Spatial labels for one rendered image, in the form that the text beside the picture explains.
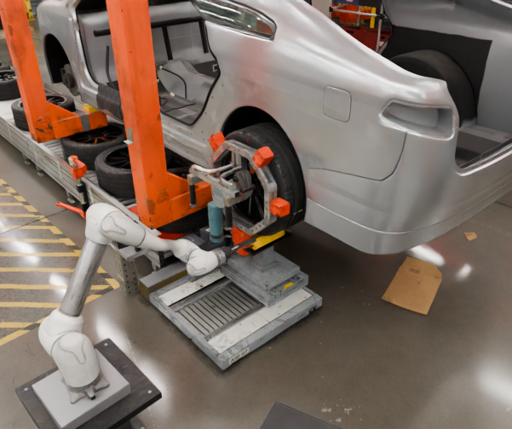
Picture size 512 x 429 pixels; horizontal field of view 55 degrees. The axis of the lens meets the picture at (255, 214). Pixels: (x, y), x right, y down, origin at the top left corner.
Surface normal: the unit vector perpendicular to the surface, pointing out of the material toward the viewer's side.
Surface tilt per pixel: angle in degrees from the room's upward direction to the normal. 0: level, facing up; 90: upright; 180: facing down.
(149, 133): 90
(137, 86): 90
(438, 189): 90
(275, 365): 0
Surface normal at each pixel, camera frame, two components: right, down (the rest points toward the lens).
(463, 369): -0.01, -0.86
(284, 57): -0.74, 0.19
